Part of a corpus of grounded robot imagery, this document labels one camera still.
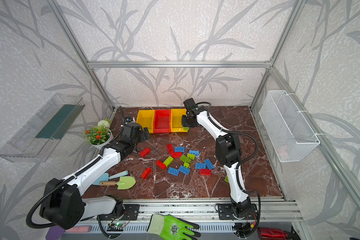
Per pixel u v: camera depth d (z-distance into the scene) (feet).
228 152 1.86
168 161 2.95
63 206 1.31
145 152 3.07
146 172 2.79
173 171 2.83
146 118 3.63
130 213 2.38
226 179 2.13
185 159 2.99
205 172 2.84
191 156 2.99
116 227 2.36
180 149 3.13
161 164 2.90
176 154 3.06
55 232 2.24
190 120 2.47
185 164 2.88
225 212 2.41
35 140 2.11
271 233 2.19
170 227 2.26
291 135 2.00
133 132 2.12
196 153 3.03
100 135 2.83
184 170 2.84
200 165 2.91
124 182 2.75
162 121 3.68
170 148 3.14
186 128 3.09
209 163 2.92
